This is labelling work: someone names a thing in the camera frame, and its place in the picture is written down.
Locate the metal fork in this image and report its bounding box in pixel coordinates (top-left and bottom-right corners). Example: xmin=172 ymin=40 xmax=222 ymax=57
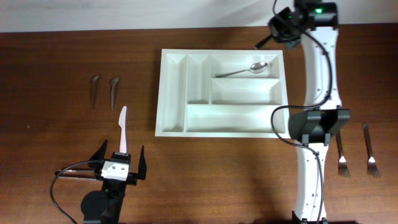
xmin=362 ymin=123 xmax=381 ymax=178
xmin=335 ymin=132 xmax=351 ymax=178

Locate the left dark metal knife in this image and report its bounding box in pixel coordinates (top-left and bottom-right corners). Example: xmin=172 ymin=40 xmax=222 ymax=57
xmin=90 ymin=75 xmax=100 ymax=109

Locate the white plastic cutlery tray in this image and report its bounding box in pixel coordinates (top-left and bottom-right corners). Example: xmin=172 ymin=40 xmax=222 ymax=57
xmin=155 ymin=49 xmax=289 ymax=138

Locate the right dark metal knife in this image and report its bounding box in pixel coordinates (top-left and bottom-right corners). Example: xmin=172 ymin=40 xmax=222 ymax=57
xmin=111 ymin=77 xmax=119 ymax=110

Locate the white plastic knife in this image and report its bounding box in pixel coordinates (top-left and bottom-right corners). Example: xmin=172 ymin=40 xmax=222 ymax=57
xmin=118 ymin=106 xmax=127 ymax=153

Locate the dark metal rod utensil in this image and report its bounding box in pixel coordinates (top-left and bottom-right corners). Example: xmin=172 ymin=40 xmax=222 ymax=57
xmin=54 ymin=169 xmax=96 ymax=179

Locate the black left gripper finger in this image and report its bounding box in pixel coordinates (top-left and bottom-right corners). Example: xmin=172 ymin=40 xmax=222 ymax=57
xmin=90 ymin=139 xmax=108 ymax=161
xmin=137 ymin=145 xmax=147 ymax=180

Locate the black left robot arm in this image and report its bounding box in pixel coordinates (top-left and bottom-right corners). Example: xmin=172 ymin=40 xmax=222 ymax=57
xmin=81 ymin=141 xmax=147 ymax=224

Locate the dark metal knife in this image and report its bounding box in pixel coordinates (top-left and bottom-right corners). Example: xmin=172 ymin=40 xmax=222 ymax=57
xmin=90 ymin=75 xmax=100 ymax=109
xmin=111 ymin=77 xmax=119 ymax=110

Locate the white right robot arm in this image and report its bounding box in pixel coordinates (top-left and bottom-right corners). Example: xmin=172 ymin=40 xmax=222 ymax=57
xmin=268 ymin=1 xmax=350 ymax=223

